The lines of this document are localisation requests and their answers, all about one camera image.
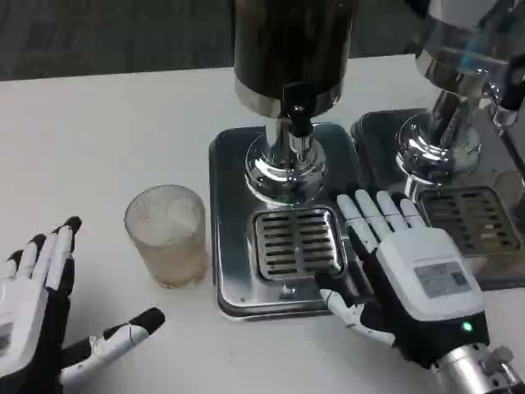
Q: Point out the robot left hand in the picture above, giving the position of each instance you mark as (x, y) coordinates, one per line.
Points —
(28, 295)

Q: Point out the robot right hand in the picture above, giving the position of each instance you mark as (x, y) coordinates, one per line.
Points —
(426, 279)

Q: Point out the robot right silver forearm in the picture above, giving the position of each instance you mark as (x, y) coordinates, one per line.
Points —
(476, 371)

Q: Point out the steel drip tray grid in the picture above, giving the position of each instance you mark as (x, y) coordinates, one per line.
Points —
(469, 219)
(298, 244)

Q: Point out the clear drink dispenser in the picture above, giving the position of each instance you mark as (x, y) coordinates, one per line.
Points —
(451, 143)

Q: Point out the clear ribbed glass cup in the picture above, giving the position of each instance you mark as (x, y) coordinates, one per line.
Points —
(170, 236)

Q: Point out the dark drink dispenser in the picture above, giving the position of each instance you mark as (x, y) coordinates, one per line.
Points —
(287, 172)

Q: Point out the black dispenser tap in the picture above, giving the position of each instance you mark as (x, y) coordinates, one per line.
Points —
(298, 108)

